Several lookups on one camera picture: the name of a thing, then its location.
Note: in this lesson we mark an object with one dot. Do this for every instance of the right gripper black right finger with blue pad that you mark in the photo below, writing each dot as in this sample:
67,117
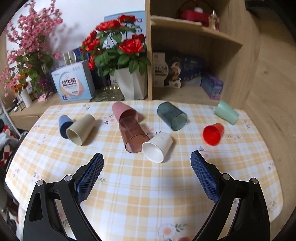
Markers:
251,220

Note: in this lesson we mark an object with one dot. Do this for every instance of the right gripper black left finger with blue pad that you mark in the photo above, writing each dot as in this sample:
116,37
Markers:
42,220

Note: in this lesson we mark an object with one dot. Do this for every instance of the blue cup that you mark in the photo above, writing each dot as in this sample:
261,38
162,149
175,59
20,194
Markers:
64,123

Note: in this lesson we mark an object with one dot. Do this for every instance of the red cup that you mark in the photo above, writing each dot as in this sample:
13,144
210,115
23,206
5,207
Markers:
212,134

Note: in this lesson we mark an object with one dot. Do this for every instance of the beige cup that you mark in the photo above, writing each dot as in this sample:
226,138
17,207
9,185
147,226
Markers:
79,131

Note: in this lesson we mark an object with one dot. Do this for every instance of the mint green cup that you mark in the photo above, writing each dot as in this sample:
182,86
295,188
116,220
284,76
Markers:
226,112

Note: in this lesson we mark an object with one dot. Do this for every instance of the white cup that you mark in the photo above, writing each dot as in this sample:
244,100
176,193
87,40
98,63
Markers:
156,148

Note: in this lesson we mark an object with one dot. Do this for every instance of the transparent brown-pink cup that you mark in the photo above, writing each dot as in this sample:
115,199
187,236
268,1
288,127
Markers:
132,134

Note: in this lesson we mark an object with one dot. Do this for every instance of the transparent dark teal cup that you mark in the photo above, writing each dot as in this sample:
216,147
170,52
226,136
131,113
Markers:
172,116

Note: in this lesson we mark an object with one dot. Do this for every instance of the pink opaque cup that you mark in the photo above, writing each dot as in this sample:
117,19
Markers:
122,110

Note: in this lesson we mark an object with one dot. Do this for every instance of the yellow checked tablecloth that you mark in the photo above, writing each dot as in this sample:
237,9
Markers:
135,198

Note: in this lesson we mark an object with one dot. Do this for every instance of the low wooden cabinet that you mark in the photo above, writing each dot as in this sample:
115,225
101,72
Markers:
26,118

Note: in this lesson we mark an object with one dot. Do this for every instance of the white bottle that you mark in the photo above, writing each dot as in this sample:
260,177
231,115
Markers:
26,98

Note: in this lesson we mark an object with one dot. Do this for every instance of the purple box on shelf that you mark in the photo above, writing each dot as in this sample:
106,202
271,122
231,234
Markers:
212,85

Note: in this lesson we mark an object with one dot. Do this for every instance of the light blue probiotics box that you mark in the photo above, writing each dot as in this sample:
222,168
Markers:
74,82

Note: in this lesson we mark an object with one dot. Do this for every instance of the green glass tray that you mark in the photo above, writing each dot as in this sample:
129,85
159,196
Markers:
110,93

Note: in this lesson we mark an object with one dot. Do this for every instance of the white faceted vase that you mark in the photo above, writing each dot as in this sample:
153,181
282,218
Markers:
133,86

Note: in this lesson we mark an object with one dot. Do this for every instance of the white and dark snack box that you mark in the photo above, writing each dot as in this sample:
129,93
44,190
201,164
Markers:
174,70

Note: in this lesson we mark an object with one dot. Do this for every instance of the wooden shelf unit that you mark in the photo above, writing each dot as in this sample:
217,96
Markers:
231,53

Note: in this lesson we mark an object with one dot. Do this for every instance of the pink blossom branches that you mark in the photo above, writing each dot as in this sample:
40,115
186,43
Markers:
32,60

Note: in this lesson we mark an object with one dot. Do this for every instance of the red rose bouquet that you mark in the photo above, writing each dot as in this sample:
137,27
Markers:
114,45

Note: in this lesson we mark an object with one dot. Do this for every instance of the small glass perfume bottle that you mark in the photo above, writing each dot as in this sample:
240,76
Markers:
213,21

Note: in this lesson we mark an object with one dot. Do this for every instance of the red basket on shelf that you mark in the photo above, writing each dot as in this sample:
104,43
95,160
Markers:
195,11

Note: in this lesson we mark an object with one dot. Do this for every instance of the papers on shelf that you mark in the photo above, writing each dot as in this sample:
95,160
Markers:
173,20

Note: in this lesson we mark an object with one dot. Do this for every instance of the light blue box behind roses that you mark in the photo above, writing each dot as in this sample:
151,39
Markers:
140,19

